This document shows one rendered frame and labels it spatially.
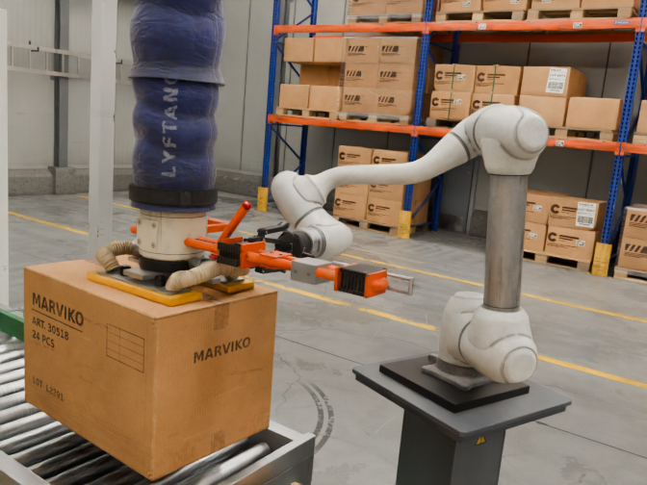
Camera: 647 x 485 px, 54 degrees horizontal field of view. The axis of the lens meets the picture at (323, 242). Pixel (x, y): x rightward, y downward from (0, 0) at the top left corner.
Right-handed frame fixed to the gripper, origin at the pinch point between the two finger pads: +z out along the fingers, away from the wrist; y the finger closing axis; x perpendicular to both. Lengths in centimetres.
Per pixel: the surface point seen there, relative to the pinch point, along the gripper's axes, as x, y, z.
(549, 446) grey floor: -29, 121, -207
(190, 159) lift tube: 17.9, -20.8, 3.4
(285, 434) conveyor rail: 7, 61, -30
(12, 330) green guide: 144, 62, -21
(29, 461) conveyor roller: 56, 68, 23
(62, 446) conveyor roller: 56, 67, 13
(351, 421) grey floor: 59, 121, -157
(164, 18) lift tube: 22, -53, 10
